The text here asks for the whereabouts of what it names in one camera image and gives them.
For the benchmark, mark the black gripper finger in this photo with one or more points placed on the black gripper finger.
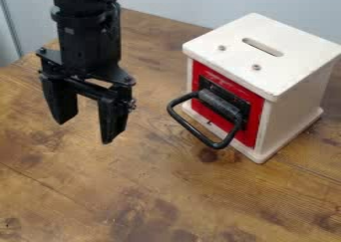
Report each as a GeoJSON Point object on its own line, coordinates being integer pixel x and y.
{"type": "Point", "coordinates": [113, 117]}
{"type": "Point", "coordinates": [61, 99]}

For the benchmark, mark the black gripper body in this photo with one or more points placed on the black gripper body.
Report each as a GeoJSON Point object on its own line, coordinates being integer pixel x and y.
{"type": "Point", "coordinates": [84, 68]}

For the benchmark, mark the red drawer front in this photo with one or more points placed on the red drawer front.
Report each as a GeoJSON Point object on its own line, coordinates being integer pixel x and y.
{"type": "Point", "coordinates": [208, 86]}

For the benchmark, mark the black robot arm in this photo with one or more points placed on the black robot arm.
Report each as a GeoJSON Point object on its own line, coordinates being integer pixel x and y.
{"type": "Point", "coordinates": [97, 9]}

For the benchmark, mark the white wooden drawer box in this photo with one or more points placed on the white wooden drawer box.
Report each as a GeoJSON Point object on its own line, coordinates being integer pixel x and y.
{"type": "Point", "coordinates": [273, 66]}

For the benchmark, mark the grey vertical wall strip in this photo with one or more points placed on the grey vertical wall strip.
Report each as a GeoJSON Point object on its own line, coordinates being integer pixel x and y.
{"type": "Point", "coordinates": [10, 27]}

